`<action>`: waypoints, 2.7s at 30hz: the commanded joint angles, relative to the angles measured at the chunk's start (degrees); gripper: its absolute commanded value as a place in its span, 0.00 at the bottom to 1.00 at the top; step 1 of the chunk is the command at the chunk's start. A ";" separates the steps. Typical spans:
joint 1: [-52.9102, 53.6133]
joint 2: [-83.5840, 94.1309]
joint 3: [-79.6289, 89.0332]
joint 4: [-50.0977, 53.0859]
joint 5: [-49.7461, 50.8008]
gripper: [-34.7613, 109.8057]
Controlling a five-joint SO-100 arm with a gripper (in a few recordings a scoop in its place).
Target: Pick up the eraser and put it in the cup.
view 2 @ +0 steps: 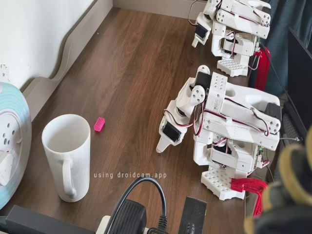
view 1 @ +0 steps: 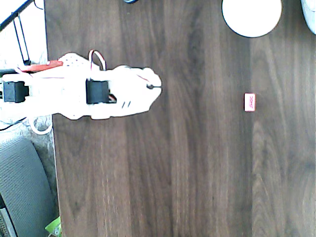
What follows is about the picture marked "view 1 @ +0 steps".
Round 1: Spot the red white servo cable loop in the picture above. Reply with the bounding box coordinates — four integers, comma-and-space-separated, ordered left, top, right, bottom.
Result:
88, 49, 107, 72

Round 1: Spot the tall white mug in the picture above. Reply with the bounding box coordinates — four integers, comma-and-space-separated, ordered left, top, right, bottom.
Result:
221, 0, 282, 38

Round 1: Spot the round pale blue device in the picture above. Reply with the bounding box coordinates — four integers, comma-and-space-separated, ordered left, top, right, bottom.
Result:
300, 0, 316, 35

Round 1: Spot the green packet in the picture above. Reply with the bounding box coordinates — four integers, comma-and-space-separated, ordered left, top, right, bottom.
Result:
44, 216, 62, 237

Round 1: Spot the red clamp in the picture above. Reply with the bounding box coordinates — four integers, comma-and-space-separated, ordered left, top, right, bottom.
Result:
21, 60, 64, 74

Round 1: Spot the small red block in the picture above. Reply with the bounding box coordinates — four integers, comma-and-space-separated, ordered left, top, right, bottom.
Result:
243, 92, 257, 112

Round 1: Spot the dark mesh office chair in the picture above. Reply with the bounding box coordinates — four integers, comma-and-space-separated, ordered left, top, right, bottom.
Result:
0, 137, 59, 237

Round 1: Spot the black metal stand frame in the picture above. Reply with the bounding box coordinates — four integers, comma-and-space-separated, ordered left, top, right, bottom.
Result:
0, 0, 34, 65

